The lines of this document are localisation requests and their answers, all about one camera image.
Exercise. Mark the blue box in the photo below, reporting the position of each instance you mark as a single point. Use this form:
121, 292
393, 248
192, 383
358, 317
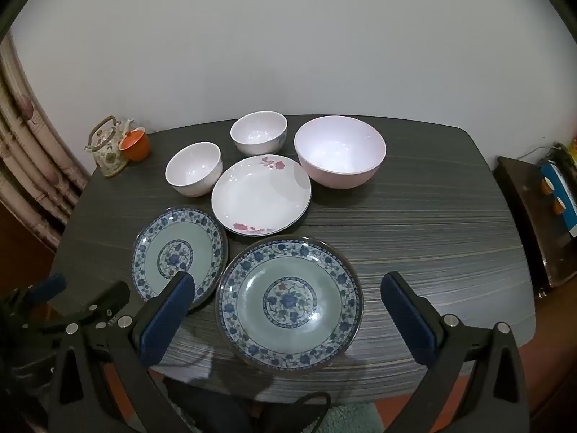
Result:
569, 207

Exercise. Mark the large blue floral plate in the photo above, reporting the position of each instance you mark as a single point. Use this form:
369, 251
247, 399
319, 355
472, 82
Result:
252, 279

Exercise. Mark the white plate pink flowers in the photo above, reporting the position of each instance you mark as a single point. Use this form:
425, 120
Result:
261, 198

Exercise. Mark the small blue floral plate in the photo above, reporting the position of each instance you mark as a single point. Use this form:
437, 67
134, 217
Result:
180, 234

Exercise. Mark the wooden chair back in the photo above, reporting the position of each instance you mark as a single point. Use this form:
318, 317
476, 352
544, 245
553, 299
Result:
27, 144

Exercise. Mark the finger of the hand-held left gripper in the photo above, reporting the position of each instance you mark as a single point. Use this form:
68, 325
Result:
110, 297
49, 286

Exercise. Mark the small white bowl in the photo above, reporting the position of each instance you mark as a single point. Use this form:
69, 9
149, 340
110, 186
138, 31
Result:
259, 133
194, 171

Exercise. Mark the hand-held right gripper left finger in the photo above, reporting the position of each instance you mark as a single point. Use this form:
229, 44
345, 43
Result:
166, 322

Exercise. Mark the dark wooden side cabinet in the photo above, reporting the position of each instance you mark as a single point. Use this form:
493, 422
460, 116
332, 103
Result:
527, 216

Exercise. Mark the green fluffy mat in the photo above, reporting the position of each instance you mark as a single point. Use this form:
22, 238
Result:
356, 419

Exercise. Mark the floral ceramic teapot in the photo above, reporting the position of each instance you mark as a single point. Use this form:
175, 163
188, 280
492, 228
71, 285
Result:
108, 158

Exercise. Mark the large pink bowl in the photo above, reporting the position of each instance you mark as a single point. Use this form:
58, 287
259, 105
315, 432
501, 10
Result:
340, 149

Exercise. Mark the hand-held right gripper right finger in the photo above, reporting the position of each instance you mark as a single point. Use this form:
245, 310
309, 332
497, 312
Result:
408, 322

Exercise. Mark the orange lidded teacup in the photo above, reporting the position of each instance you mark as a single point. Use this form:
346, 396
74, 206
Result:
137, 149

